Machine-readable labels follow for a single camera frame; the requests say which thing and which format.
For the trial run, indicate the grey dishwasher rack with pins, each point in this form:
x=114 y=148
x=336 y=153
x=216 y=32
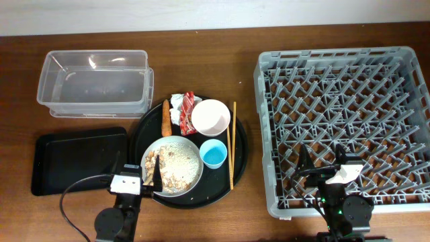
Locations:
x=374 y=102

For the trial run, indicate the black rectangular tray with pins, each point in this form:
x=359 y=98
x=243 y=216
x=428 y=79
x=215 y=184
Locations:
x=62 y=159

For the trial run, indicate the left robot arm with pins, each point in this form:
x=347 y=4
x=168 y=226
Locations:
x=119 y=222

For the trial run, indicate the white tissue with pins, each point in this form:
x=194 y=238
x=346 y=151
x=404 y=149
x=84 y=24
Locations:
x=176 y=103

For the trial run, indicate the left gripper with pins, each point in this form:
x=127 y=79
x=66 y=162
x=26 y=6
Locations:
x=147 y=191

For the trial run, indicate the blue cup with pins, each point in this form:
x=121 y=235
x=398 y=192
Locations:
x=213 y=153

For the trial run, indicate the grey plate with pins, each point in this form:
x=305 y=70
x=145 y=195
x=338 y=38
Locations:
x=164 y=141

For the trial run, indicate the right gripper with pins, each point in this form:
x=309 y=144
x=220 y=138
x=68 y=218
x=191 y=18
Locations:
x=320 y=175

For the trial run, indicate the orange carrot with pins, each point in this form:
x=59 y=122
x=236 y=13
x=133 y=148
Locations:
x=166 y=120

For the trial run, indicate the red snack wrapper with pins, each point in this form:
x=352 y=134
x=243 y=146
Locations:
x=187 y=107

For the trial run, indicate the clear plastic bin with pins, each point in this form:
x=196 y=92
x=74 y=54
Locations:
x=96 y=83

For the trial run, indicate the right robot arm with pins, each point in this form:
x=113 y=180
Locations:
x=347 y=216

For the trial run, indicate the rice and food scraps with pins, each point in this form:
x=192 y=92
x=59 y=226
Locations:
x=179 y=166

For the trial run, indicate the black round tray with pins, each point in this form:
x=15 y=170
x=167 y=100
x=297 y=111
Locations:
x=213 y=185

